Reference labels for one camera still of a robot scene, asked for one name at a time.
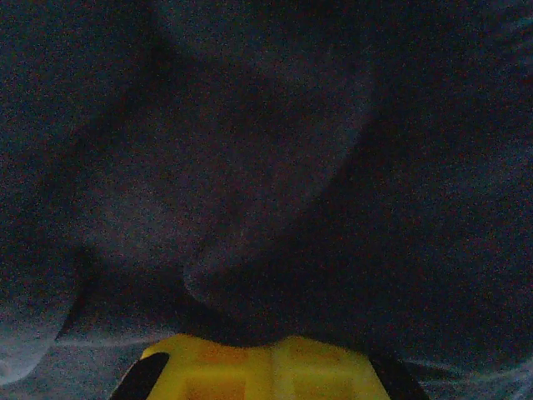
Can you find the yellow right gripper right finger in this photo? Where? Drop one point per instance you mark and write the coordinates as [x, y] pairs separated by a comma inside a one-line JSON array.
[[320, 375]]

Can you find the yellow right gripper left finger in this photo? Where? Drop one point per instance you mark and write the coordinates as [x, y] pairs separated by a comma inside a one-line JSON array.
[[216, 375]]

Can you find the navy blue t-shirt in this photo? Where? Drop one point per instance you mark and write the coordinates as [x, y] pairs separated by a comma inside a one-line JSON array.
[[266, 166]]

